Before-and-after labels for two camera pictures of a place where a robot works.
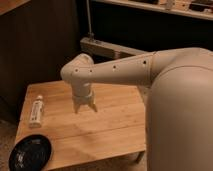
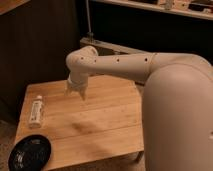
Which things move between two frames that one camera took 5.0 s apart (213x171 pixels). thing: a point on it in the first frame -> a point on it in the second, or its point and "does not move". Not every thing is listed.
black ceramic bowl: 31,153 does not move
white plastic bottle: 37,112 does not move
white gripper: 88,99 -> 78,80
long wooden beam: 107,49 does not move
